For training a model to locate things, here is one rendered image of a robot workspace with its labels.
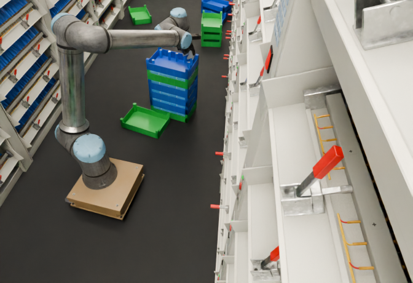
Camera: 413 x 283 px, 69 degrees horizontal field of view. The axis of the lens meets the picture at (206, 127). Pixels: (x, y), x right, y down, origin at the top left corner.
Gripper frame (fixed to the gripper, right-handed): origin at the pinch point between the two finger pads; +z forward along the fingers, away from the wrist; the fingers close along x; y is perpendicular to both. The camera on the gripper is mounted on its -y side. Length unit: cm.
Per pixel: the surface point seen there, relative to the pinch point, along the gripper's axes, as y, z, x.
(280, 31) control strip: 57, -114, 118
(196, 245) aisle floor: 76, 29, 88
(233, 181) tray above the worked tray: 56, -44, 102
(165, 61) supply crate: 13.3, 3.5, -15.1
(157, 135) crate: 49, 32, 11
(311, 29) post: 56, -115, 122
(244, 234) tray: 69, -66, 122
